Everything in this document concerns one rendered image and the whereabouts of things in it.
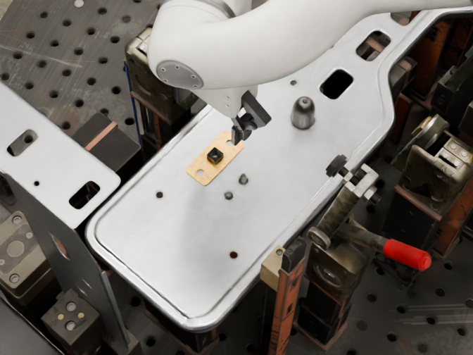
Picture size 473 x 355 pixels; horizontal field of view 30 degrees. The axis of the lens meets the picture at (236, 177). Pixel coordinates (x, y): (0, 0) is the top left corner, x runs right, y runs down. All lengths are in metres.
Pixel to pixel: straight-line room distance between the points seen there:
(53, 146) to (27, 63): 0.47
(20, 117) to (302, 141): 0.39
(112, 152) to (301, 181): 0.26
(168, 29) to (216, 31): 0.05
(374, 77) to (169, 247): 0.38
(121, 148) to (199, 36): 0.47
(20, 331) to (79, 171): 0.24
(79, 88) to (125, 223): 0.52
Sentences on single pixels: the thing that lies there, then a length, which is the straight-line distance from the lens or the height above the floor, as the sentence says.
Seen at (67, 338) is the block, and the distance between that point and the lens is 1.03.
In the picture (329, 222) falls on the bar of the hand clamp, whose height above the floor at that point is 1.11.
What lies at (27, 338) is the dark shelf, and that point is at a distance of 1.10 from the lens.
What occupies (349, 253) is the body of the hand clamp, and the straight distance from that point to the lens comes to 1.09.
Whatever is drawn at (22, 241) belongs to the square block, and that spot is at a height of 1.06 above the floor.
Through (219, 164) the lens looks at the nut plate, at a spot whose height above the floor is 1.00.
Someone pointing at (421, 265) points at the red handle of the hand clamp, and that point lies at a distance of 1.00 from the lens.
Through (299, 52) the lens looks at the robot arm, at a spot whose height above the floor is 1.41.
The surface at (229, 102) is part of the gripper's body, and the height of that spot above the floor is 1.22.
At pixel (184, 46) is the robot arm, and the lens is 0.79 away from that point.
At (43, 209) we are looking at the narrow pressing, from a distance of 0.82.
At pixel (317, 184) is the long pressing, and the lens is 1.18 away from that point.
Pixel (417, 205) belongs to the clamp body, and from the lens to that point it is 1.24.
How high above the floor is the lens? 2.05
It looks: 63 degrees down
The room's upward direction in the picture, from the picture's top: 1 degrees clockwise
